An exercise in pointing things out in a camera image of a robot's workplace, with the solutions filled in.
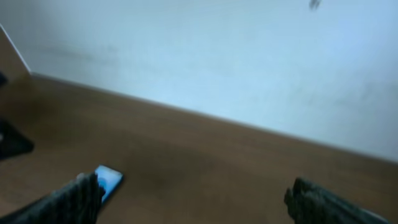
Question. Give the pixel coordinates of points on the blue Galaxy smartphone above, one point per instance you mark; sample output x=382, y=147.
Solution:
x=108, y=179

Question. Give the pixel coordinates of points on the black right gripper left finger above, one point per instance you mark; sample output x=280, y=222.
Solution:
x=78, y=202

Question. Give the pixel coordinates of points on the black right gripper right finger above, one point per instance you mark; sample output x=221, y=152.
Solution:
x=309, y=203

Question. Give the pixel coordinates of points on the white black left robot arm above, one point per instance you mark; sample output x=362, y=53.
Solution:
x=13, y=142

